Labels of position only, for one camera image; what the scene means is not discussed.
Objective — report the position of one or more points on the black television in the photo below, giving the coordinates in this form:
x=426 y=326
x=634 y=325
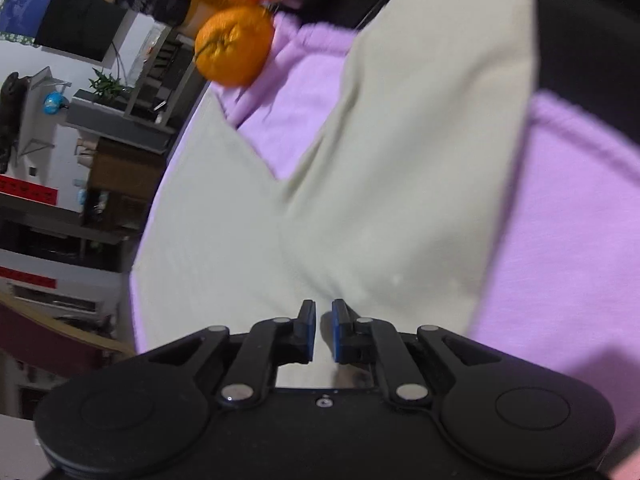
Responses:
x=80 y=15

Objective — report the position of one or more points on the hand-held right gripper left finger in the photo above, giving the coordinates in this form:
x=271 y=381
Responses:
x=307 y=332

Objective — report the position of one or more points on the dark animal figure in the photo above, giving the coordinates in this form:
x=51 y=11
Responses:
x=10 y=120

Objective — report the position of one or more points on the blue printed wall hanging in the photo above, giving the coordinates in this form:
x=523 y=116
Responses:
x=22 y=5

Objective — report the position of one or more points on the grey television console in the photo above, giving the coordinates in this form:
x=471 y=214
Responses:
x=160 y=70

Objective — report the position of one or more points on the grey wall shelf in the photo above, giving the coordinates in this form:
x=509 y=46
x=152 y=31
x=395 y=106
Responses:
x=42 y=80

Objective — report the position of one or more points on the blue globe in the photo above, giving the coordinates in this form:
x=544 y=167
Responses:
x=52 y=103

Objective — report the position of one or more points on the purple blanket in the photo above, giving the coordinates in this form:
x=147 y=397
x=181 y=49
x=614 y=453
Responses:
x=575 y=235

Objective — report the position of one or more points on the grey floor speaker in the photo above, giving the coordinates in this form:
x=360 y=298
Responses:
x=120 y=130

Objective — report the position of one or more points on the green potted plant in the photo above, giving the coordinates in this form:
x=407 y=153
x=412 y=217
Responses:
x=106 y=82

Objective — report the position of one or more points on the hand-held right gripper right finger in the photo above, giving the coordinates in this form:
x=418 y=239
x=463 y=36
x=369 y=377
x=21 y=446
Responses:
x=340 y=332

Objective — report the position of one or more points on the beige pants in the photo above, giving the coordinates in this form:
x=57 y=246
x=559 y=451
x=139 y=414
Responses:
x=375 y=185

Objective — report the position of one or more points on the red door couplet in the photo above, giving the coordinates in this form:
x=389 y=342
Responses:
x=25 y=190
x=25 y=277

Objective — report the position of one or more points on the brown wooden cabinet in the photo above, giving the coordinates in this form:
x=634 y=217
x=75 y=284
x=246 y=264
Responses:
x=120 y=170

